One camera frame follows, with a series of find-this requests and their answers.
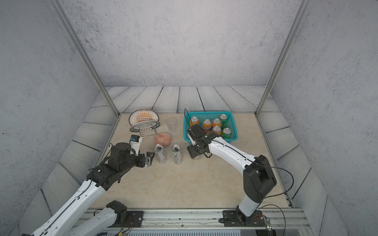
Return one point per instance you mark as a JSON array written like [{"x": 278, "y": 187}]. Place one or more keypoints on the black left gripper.
[{"x": 142, "y": 163}]

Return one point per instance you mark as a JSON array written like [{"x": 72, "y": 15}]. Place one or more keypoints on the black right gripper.
[{"x": 190, "y": 149}]

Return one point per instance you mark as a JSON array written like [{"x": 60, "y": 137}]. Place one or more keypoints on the silver white drink can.
[{"x": 160, "y": 153}]

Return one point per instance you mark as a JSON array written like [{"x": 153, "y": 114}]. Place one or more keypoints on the orange Schweppes can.
[{"x": 217, "y": 129}]

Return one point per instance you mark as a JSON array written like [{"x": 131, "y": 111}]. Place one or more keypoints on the green soda can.
[{"x": 226, "y": 133}]

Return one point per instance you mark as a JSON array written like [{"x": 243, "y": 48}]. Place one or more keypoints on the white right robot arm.
[{"x": 258, "y": 176}]

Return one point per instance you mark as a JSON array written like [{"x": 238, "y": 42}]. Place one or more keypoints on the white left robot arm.
[{"x": 97, "y": 182}]

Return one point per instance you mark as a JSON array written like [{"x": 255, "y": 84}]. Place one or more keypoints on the teal plastic basket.
[{"x": 211, "y": 116}]

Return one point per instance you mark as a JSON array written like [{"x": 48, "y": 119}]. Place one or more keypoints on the orange Fanta can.
[{"x": 207, "y": 125}]

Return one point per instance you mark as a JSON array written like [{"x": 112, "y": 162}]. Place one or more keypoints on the orange yellow can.
[{"x": 194, "y": 121}]

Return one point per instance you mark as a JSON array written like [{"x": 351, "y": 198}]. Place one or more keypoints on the red patterned bowl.
[{"x": 163, "y": 139}]

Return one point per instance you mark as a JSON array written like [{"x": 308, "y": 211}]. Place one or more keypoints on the orange can silver top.
[{"x": 217, "y": 122}]

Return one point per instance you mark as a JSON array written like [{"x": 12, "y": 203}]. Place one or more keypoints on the green rimmed white plate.
[{"x": 135, "y": 129}]

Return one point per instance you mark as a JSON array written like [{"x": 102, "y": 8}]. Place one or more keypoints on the green can at back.
[{"x": 224, "y": 120}]

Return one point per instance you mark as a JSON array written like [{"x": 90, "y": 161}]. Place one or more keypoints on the clear plastic cup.
[{"x": 171, "y": 123}]

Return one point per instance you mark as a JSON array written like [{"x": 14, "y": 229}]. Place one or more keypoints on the orange sunburst plate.
[{"x": 143, "y": 115}]

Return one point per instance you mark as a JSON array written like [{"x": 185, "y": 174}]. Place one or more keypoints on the metal wire plate stand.
[{"x": 147, "y": 131}]

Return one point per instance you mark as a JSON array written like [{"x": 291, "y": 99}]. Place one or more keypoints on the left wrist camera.
[{"x": 135, "y": 142}]

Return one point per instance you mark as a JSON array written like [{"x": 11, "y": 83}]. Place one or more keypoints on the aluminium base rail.
[{"x": 270, "y": 220}]

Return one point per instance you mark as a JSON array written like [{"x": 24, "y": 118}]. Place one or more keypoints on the right aluminium frame post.
[{"x": 283, "y": 54}]

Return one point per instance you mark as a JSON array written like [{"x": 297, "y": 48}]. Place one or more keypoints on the aluminium frame post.
[
  {"x": 283, "y": 54},
  {"x": 67, "y": 26}
]

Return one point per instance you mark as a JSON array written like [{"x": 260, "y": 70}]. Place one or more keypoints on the left aluminium frame post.
[{"x": 67, "y": 26}]

